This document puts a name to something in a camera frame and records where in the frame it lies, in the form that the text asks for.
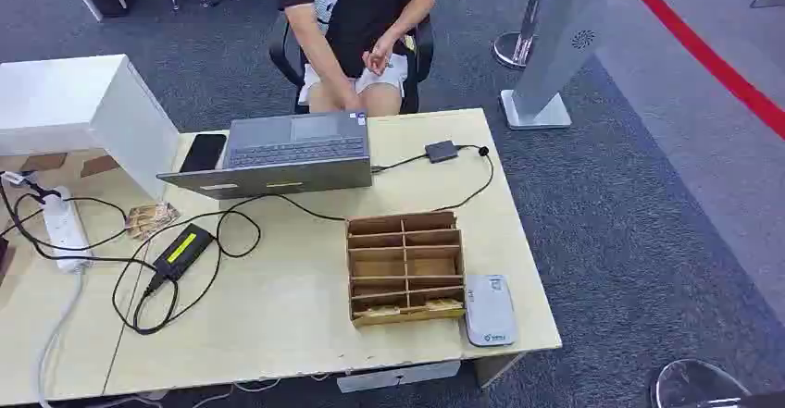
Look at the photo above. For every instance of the person's right hand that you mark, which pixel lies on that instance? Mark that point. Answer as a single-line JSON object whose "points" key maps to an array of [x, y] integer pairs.
{"points": [[349, 102]]}

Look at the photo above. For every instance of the person's left hand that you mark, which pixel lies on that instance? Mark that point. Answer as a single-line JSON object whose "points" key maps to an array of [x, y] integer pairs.
{"points": [[379, 56]]}

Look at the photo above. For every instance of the black office chair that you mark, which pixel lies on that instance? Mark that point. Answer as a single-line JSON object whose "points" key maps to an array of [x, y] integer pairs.
{"points": [[420, 56]]}

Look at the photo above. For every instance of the person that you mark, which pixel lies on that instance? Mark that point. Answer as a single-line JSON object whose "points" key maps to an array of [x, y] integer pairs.
{"points": [[368, 13]]}

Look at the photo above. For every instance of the grey laptop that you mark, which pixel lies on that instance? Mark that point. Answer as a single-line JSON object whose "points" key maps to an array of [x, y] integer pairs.
{"points": [[294, 148]]}

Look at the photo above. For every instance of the small black hub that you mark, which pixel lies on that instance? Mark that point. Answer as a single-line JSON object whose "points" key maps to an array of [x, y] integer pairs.
{"points": [[441, 151]]}

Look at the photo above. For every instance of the black smartphone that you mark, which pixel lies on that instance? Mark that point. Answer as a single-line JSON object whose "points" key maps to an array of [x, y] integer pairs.
{"points": [[203, 153]]}

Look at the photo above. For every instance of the wooden card box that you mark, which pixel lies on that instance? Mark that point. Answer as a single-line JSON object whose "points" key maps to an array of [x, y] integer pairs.
{"points": [[405, 270]]}

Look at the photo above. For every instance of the silver kiosk stand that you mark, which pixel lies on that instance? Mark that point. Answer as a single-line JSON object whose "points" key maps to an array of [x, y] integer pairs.
{"points": [[561, 31]]}

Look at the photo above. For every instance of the black adapter with yellow label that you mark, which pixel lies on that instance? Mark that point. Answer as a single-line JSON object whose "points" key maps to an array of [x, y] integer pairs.
{"points": [[182, 251]]}

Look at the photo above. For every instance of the stack of printed cards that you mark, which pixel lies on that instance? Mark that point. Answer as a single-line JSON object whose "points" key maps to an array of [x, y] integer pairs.
{"points": [[151, 219]]}

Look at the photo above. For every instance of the white card reader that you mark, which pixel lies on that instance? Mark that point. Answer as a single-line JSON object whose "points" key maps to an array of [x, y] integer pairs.
{"points": [[489, 310]]}

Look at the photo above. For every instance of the brown cardboard piece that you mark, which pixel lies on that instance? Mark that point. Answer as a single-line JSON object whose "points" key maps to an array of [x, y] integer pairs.
{"points": [[98, 165], [43, 162]]}

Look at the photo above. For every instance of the white cabinet box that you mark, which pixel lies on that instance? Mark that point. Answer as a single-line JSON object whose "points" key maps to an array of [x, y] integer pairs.
{"points": [[55, 102]]}

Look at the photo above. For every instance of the white power strip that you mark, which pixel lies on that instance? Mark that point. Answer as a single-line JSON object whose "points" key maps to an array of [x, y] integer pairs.
{"points": [[64, 227]]}

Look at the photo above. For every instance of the red floor tape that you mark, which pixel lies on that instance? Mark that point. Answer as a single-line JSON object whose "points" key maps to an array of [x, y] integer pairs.
{"points": [[705, 56]]}

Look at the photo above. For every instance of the white plug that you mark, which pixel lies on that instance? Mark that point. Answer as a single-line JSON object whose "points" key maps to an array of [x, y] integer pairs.
{"points": [[15, 178]]}

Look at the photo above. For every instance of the round shiny metal base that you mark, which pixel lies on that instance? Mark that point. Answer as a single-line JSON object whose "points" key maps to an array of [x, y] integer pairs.
{"points": [[696, 384]]}

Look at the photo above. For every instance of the chrome stanchion post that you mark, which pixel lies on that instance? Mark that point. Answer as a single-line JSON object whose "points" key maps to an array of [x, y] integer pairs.
{"points": [[518, 46]]}

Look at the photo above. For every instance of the grey desk bracket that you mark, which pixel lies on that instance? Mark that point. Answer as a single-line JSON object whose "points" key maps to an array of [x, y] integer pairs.
{"points": [[398, 376]]}

